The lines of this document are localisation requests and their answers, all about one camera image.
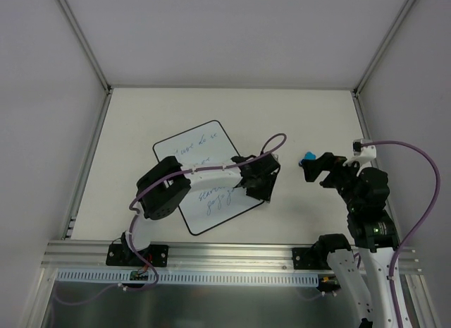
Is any blue whiteboard eraser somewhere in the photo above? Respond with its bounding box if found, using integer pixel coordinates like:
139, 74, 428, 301
299, 152, 316, 167

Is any small black-framed whiteboard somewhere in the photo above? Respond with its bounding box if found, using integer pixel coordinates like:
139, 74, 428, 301
153, 120, 264, 236

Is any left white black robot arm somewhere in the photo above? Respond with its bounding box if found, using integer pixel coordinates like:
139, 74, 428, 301
130, 154, 280, 236

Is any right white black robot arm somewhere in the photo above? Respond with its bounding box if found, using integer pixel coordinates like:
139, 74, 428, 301
299, 147, 412, 327

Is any right small circuit board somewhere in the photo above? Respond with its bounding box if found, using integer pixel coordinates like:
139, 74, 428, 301
316, 276, 341, 296

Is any small circuit board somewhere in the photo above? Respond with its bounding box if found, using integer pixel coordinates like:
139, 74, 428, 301
130, 269, 149, 281
316, 276, 341, 296

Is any left small circuit board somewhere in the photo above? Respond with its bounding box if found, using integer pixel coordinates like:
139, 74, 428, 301
130, 269, 149, 281

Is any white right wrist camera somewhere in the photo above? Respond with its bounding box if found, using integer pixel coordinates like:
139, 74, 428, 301
344, 139, 377, 166

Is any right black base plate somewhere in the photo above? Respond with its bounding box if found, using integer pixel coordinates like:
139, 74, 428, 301
292, 246, 330, 271

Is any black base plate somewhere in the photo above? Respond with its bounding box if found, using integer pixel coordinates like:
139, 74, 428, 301
292, 246, 330, 271
105, 243, 169, 267

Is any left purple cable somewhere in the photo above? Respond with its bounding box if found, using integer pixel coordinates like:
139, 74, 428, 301
119, 133, 287, 292

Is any aluminium mounting rail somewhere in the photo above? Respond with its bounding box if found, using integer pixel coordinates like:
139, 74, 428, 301
40, 239, 424, 276

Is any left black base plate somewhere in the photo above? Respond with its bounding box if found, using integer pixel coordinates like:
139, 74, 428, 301
105, 243, 169, 267

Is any right aluminium frame post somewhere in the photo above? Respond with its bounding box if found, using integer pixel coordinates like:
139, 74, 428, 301
353, 0, 418, 97

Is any aluminium frame post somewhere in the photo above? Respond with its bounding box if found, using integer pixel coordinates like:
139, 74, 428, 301
55, 0, 111, 94
353, 0, 418, 97

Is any white slotted cable duct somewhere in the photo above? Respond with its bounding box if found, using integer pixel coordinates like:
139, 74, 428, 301
55, 269, 319, 288

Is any left aluminium frame post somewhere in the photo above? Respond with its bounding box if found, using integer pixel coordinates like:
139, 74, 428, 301
55, 0, 111, 94

